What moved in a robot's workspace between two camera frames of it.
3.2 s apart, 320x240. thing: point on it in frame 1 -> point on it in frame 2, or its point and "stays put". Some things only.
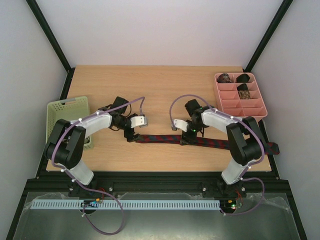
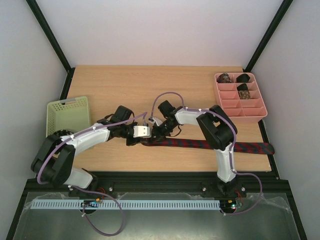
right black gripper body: x=188 y=136 -> x=158 y=131
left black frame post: x=53 y=40 stays put
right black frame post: x=280 y=13 stays put
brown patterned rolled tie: x=244 y=94 stays put
